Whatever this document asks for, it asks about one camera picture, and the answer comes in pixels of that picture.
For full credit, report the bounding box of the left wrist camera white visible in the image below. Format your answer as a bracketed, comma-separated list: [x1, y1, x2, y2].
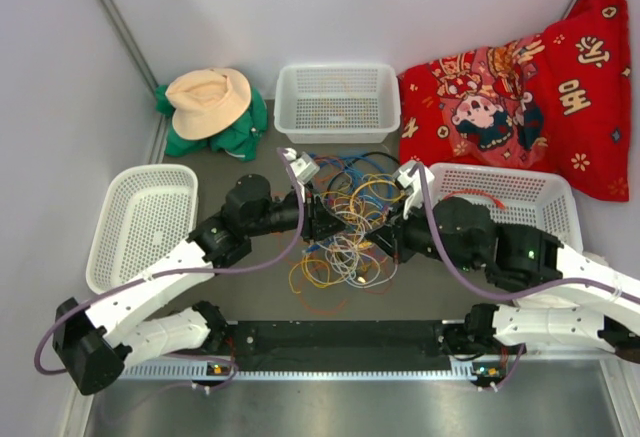
[283, 148, 320, 188]

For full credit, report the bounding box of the red printed pillow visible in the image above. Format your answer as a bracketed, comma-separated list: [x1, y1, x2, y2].
[399, 0, 632, 202]

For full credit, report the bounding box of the peach bucket hat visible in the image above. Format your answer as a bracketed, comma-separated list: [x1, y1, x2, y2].
[165, 68, 252, 140]

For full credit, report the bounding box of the white slotted cable duct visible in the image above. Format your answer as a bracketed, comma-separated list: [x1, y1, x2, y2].
[119, 359, 506, 383]

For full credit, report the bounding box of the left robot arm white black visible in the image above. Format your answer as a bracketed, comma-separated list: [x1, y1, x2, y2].
[52, 174, 346, 396]

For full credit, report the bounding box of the white basket back centre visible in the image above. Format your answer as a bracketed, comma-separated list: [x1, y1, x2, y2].
[273, 63, 401, 144]

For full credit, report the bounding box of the white basket left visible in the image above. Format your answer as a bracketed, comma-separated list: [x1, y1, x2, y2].
[85, 164, 199, 294]

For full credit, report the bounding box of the black base bar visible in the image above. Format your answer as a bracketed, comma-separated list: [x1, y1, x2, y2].
[201, 320, 450, 371]

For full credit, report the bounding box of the blue cable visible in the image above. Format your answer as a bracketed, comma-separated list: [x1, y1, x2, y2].
[299, 149, 406, 253]

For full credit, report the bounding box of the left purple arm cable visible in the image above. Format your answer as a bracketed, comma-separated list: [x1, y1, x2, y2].
[33, 146, 309, 374]

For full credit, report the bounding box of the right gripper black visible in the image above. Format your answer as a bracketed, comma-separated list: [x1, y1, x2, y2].
[365, 193, 480, 274]

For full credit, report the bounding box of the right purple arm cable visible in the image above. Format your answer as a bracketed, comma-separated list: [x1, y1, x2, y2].
[409, 162, 640, 303]

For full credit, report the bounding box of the black cable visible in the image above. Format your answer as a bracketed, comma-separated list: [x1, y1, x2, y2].
[324, 150, 401, 193]

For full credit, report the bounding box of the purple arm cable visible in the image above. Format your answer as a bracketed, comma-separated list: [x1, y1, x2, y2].
[409, 162, 640, 303]
[33, 146, 309, 374]

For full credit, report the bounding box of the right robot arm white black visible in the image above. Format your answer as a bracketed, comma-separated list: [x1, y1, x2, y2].
[366, 197, 639, 363]

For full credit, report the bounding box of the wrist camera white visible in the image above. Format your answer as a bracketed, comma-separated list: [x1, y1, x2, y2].
[283, 148, 320, 188]
[392, 160, 435, 220]

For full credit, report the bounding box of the white basket right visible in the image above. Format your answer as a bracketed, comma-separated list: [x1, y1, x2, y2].
[429, 163, 583, 252]

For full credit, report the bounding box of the green cloth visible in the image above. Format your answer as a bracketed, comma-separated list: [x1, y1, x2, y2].
[165, 87, 268, 162]

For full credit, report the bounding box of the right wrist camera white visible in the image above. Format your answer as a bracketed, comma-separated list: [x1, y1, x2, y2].
[392, 160, 435, 220]

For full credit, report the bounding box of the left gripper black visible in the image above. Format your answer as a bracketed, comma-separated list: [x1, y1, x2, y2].
[246, 181, 350, 244]

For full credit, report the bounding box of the white basket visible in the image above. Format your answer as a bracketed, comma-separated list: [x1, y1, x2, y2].
[429, 163, 583, 252]
[85, 164, 199, 294]
[273, 63, 401, 144]

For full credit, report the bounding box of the white cloth right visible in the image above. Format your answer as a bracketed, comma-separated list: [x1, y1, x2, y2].
[583, 252, 609, 267]

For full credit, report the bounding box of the red ethernet cable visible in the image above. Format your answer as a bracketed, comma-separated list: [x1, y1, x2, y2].
[442, 187, 507, 211]

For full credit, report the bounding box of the yellow cable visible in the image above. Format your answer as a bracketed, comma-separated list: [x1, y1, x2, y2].
[289, 176, 401, 291]

